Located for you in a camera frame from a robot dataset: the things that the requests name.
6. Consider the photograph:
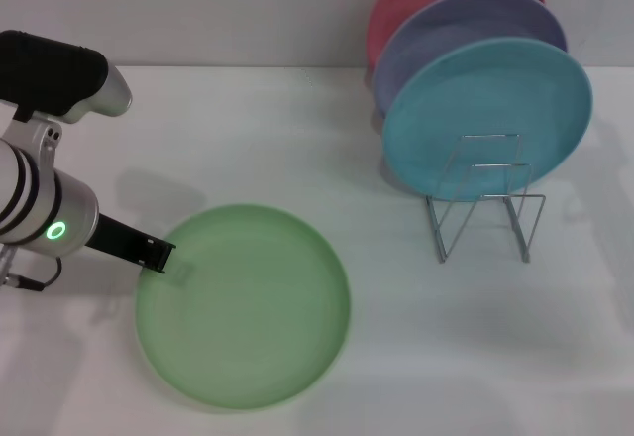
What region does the green round plate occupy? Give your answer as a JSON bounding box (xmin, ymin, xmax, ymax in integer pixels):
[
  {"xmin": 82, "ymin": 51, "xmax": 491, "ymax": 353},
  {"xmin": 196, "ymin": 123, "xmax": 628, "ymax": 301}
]
[{"xmin": 135, "ymin": 202, "xmax": 353, "ymax": 413}]

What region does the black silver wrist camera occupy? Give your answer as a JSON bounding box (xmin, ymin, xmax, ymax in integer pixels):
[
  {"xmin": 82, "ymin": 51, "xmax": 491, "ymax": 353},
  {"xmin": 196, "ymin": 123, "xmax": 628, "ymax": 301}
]
[{"xmin": 0, "ymin": 29, "xmax": 134, "ymax": 126}]

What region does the purple round plate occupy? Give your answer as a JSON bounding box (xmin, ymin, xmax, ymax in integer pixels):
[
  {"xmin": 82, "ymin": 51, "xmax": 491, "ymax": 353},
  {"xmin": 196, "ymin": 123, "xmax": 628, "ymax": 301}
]
[{"xmin": 371, "ymin": 0, "xmax": 570, "ymax": 118}]

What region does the blue round plate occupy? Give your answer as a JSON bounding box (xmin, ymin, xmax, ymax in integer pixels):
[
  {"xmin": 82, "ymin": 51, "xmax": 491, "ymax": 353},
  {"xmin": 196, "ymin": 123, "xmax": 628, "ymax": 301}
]
[{"xmin": 380, "ymin": 37, "xmax": 594, "ymax": 204}]

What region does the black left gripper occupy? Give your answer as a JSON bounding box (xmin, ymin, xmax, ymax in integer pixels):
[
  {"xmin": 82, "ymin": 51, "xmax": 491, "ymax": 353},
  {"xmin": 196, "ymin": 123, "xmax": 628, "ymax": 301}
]
[{"xmin": 85, "ymin": 211, "xmax": 178, "ymax": 275}]

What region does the metal wire plate rack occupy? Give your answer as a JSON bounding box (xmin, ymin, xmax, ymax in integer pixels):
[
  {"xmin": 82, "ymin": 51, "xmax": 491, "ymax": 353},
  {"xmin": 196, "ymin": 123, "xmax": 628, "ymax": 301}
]
[{"xmin": 424, "ymin": 133, "xmax": 547, "ymax": 265}]

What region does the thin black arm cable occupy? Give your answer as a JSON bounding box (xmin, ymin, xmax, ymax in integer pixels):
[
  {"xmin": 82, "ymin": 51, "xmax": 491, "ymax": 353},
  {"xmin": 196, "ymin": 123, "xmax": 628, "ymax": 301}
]
[{"xmin": 0, "ymin": 256, "xmax": 63, "ymax": 292}]

